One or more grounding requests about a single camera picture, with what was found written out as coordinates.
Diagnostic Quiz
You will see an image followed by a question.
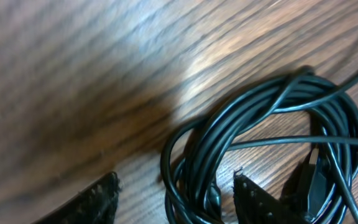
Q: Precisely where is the long black cable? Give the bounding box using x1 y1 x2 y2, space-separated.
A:
160 57 358 224

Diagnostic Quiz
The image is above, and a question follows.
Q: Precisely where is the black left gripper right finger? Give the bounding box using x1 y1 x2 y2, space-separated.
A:
233 170 308 224

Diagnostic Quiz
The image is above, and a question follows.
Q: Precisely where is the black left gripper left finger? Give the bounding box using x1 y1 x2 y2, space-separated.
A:
36 172 120 224

